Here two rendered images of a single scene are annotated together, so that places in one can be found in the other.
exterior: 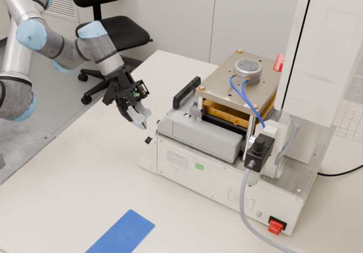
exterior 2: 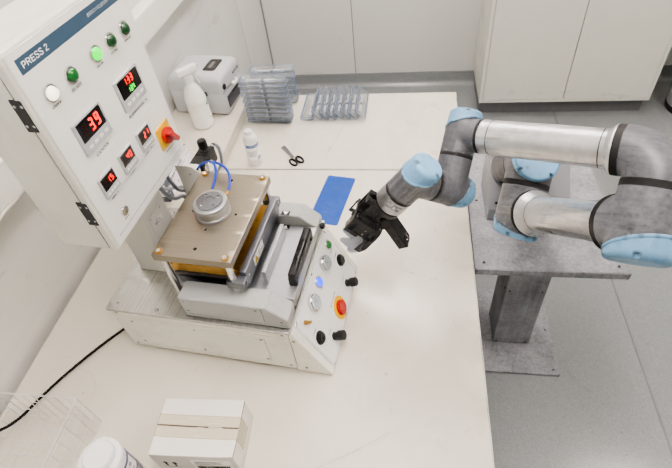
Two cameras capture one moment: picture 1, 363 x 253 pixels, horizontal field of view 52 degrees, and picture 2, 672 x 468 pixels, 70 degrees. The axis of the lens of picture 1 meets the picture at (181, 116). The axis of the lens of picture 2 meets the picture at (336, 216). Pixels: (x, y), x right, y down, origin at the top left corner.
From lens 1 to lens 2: 1.76 m
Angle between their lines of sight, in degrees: 97
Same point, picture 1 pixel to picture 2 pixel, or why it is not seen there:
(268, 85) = (187, 208)
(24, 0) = (516, 125)
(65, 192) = (404, 218)
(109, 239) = (339, 200)
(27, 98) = (501, 214)
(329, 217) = not seen: hidden behind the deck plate
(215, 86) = (248, 186)
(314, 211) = not seen: hidden behind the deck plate
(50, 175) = (433, 226)
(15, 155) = (490, 232)
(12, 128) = (536, 260)
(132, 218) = (330, 219)
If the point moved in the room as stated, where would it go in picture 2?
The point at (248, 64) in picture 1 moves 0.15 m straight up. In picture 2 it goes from (209, 200) to (188, 145)
